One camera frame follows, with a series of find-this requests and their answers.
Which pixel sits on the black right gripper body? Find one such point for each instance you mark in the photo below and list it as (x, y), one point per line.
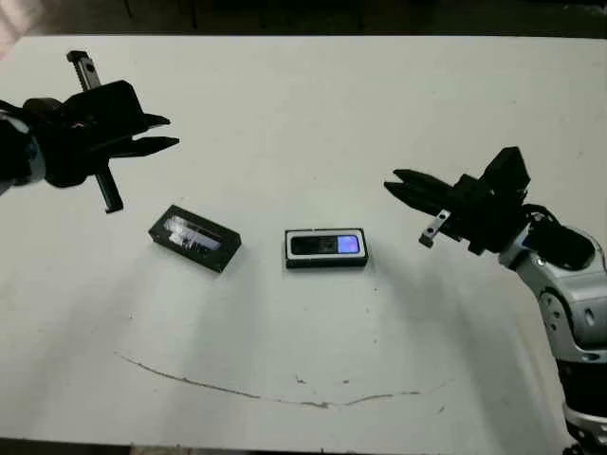
(483, 218)

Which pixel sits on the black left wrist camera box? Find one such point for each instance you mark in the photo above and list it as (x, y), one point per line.
(109, 102)

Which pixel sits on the black box lid with window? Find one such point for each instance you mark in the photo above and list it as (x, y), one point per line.
(223, 256)

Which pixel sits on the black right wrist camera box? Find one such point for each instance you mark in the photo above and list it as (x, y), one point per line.
(507, 170)

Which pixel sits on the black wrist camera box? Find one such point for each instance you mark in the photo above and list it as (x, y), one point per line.
(507, 170)
(109, 102)

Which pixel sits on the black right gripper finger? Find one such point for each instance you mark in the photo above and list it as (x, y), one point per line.
(427, 182)
(417, 196)

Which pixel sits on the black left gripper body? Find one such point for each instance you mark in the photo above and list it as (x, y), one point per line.
(66, 151)

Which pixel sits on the slim black handheld camera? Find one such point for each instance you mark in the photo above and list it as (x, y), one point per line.
(313, 245)

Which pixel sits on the black box base white insert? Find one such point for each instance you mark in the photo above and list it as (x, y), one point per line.
(327, 263)

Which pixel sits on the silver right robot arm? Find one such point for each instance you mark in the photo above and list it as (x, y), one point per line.
(569, 303)

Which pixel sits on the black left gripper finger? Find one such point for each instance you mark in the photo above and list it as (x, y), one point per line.
(142, 147)
(152, 123)

